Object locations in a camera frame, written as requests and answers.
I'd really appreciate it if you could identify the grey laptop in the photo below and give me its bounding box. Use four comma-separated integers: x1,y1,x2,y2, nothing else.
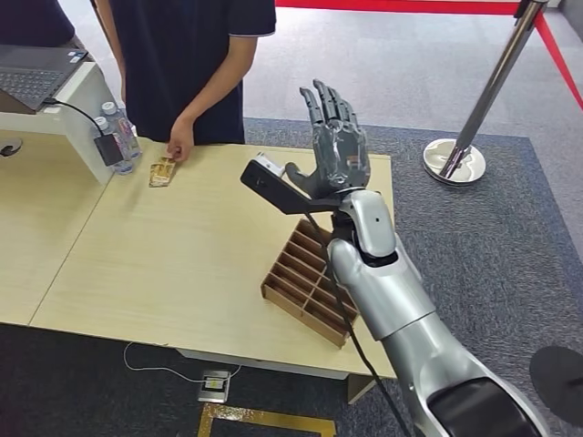
0,45,88,114

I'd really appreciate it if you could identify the white desk riser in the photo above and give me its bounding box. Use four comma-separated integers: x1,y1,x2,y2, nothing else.
0,62,119,185

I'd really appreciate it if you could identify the white desk underframe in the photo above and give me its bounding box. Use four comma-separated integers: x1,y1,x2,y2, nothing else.
176,346,377,405

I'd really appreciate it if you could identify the black power adapter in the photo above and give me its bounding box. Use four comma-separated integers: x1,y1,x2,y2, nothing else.
93,133,124,168

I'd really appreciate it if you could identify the black laptop cable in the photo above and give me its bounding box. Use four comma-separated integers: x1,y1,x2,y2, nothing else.
42,96,106,137

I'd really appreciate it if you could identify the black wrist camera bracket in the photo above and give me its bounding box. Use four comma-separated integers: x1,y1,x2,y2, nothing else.
240,158,347,217

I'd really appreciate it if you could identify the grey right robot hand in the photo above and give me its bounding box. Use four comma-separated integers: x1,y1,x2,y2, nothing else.
284,78,372,200

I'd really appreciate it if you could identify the clear water bottle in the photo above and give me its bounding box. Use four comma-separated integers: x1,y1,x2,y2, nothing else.
93,116,134,176
100,101,143,163

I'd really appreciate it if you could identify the chrome stanchion post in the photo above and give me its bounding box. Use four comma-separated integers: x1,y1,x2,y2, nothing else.
422,0,550,187

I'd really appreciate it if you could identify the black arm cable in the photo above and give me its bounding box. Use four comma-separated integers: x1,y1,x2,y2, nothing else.
304,212,413,437

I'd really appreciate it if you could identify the black round disc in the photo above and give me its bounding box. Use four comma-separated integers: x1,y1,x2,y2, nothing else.
529,345,583,426

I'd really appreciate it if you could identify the metal floor socket box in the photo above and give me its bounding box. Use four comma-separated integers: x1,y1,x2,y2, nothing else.
196,369,232,404

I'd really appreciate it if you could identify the brown wooden card tray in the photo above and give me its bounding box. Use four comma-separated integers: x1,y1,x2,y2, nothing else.
260,218,361,350

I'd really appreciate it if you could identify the long red barrier belt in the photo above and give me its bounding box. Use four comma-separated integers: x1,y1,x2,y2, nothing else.
275,0,520,16

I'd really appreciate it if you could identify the white floor cable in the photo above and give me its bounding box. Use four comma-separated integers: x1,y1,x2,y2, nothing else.
122,341,242,385

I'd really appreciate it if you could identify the person's left hand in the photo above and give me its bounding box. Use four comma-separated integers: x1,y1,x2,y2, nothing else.
165,114,196,164

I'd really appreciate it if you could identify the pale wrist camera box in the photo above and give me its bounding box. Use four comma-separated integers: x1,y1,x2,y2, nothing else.
254,151,287,179

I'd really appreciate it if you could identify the short red barrier belt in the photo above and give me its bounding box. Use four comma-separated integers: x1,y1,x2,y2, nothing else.
533,12,583,113

